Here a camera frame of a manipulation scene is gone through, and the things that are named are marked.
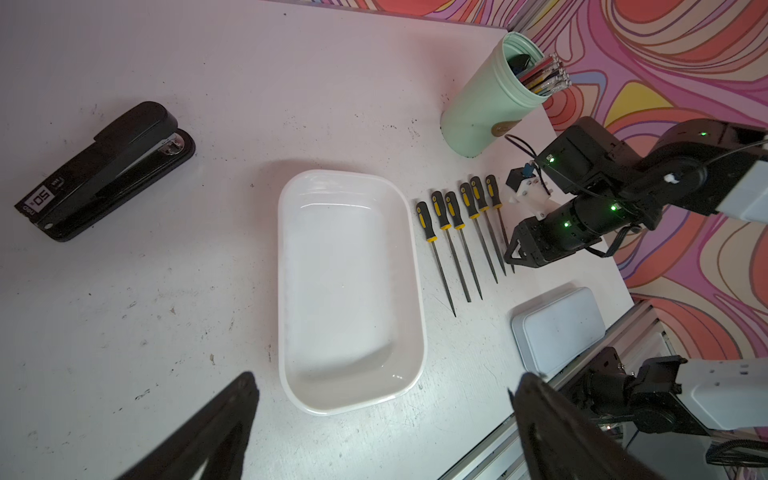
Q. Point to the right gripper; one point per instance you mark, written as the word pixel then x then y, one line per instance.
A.
pixel 537 243

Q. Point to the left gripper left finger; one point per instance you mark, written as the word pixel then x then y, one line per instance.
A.
pixel 213 442

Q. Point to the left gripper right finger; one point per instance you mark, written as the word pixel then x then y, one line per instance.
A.
pixel 560 443

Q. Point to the file tool five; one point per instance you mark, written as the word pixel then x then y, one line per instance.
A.
pixel 440 209

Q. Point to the file tool four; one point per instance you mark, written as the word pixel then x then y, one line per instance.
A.
pixel 459 225

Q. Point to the file tool six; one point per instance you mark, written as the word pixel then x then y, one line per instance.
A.
pixel 425 222

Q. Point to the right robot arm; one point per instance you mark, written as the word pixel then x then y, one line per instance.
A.
pixel 703 166

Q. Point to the translucent box lid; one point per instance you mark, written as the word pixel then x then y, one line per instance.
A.
pixel 552 334

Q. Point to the white plastic storage box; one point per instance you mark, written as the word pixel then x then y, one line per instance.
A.
pixel 351 326

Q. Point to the green pen cup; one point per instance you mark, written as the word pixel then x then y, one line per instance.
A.
pixel 492 102

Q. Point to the pens in cup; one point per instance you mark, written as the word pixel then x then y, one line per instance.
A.
pixel 546 77

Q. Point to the black stapler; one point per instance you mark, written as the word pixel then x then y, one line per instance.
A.
pixel 126 157

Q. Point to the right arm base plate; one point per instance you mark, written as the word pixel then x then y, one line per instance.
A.
pixel 600 390

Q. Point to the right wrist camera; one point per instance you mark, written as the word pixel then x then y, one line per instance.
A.
pixel 529 189

